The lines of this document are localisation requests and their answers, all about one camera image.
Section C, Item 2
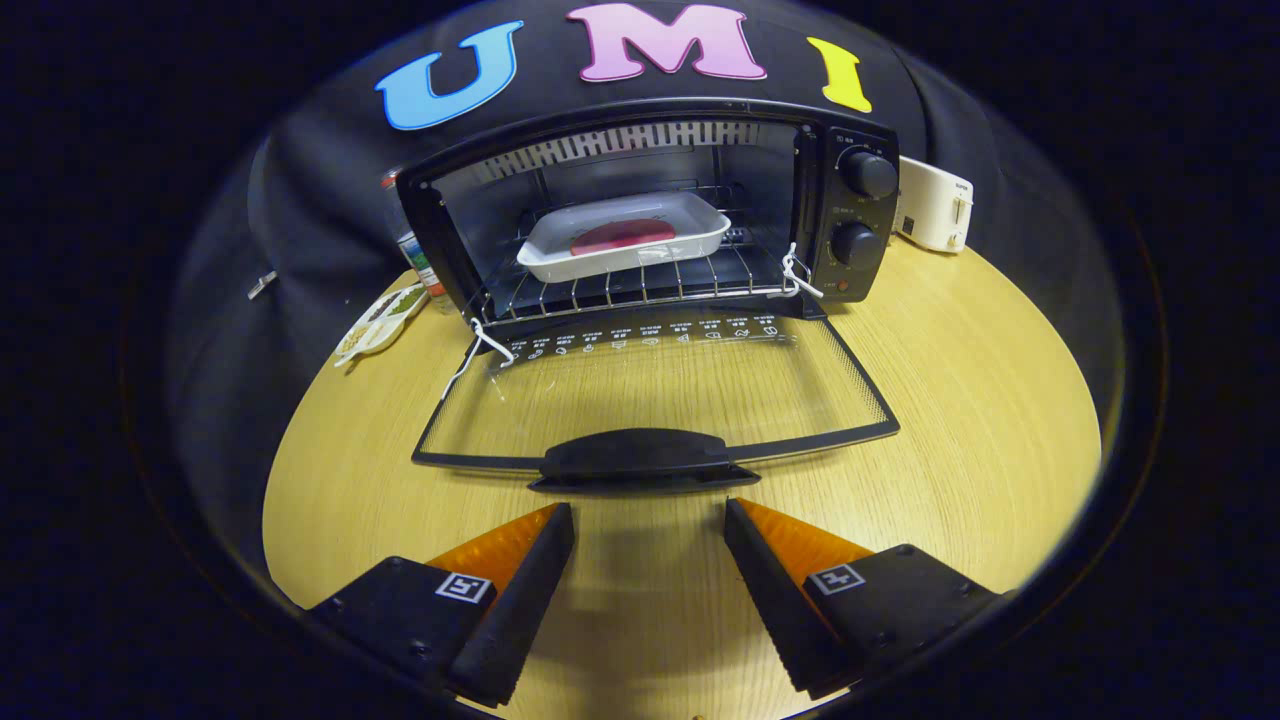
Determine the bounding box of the white square plate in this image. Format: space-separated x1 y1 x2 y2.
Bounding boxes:
516 190 733 284

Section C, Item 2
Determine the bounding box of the white string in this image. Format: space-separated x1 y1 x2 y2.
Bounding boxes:
440 318 516 403
780 242 826 301

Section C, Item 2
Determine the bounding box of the black toaster oven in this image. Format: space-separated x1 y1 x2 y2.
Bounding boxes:
395 97 902 496

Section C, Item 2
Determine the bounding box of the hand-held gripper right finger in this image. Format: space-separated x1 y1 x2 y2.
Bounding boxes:
722 498 1006 701

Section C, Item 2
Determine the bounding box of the divided snack plate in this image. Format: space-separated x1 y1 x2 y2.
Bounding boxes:
333 282 431 368

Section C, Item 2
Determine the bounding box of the clear plastic bottle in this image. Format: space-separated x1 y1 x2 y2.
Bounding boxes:
380 168 451 313

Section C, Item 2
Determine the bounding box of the pink ham slice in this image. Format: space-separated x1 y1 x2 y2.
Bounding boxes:
570 219 677 257

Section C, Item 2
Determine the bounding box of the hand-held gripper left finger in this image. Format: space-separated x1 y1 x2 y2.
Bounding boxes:
305 502 577 707

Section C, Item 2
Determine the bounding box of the white pop-up toaster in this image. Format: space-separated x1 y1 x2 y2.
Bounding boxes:
893 155 976 254

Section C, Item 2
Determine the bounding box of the black backdrop cloth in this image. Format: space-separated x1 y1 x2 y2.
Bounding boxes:
165 0 1126 581

